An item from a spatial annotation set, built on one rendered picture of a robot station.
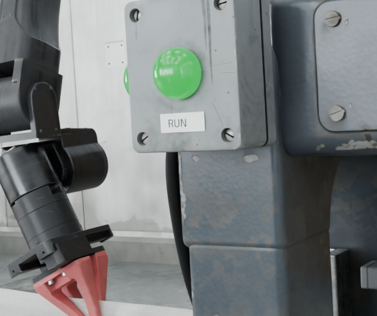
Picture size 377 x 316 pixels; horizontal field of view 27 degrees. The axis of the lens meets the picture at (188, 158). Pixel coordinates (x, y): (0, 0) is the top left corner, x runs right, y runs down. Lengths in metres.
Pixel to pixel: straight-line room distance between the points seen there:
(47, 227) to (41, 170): 0.06
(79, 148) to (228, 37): 0.45
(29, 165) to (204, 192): 0.34
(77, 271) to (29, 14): 0.26
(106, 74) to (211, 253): 6.63
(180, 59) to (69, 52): 6.97
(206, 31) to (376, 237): 0.30
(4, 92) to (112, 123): 6.29
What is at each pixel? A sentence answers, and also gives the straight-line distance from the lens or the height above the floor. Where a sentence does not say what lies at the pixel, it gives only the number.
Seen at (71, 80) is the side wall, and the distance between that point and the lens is 7.39.
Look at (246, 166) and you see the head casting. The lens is 0.48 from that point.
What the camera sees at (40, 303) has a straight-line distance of 0.85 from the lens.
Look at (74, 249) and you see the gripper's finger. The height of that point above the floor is 1.14.
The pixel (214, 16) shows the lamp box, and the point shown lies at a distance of 0.44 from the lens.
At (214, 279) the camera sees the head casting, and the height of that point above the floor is 1.16.
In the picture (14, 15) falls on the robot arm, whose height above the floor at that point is 1.37.
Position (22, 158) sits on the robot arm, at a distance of 0.81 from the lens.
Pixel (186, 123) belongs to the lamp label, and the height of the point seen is 1.26.
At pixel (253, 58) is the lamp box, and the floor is 1.29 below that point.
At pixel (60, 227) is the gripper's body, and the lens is 0.79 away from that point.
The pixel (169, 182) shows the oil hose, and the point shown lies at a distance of 0.54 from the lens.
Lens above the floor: 1.26
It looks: 3 degrees down
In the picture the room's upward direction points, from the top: 3 degrees counter-clockwise
